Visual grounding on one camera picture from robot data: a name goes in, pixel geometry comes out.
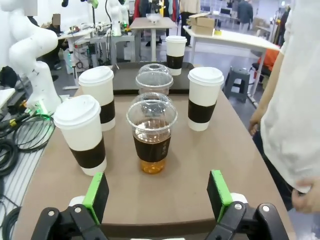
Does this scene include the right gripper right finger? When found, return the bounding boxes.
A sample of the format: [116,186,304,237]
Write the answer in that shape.
[206,169,287,240]

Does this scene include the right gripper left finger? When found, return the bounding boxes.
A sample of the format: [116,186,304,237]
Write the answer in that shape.
[31,171,110,240]

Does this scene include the white paper cup brown sleeve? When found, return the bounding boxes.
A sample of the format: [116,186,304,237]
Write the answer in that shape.
[187,66,225,132]
[78,66,116,132]
[165,35,188,76]
[53,94,108,177]

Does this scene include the clear plastic cup with tea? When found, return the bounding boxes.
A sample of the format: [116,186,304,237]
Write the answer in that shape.
[135,63,174,96]
[126,99,178,174]

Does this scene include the person's right forearm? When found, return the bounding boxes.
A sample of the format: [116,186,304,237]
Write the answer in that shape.
[253,96,271,122]

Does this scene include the dark brown serving tray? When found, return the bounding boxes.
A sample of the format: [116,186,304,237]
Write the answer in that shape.
[99,219,221,240]
[112,61,195,95]

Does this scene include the person's right hand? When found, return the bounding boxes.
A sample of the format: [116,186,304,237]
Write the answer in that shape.
[248,115,263,137]

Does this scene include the person's left hand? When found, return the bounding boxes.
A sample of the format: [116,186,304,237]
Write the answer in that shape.
[291,177,320,215]

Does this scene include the white workbench desk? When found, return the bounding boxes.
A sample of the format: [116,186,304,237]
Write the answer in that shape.
[56,26,99,90]

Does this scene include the seated person in black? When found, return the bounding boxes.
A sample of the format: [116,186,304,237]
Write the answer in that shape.
[46,13,65,71]

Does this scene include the clear plastic bowl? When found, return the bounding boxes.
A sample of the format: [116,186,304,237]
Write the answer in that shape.
[145,13,161,25]

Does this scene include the beige background table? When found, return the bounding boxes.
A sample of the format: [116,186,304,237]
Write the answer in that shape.
[129,16,179,62]

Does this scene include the person in black trousers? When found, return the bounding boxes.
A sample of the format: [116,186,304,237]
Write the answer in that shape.
[179,0,201,48]

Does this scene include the open cardboard box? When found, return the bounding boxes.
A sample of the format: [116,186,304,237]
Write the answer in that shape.
[188,12,213,26]

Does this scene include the black bag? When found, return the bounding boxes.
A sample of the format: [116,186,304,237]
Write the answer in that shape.
[0,65,19,89]

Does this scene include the grey plastic stool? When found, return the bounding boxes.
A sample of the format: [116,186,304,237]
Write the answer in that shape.
[223,66,254,103]

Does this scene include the person in white sweatshirt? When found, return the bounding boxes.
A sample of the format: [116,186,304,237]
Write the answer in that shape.
[259,4,320,211]

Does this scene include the white height-adjustable desk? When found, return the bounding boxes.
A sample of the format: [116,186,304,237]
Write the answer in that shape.
[182,24,281,108]

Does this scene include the orange cloth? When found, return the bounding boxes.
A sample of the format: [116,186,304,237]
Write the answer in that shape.
[257,48,280,76]

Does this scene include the person in dark jacket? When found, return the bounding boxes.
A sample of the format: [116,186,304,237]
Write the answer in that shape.
[236,0,255,34]

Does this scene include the clothes rack with garments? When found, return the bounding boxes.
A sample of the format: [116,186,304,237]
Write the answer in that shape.
[271,6,293,46]

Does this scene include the coiled black floor cables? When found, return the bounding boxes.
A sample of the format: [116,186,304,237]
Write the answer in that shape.
[0,113,56,177]

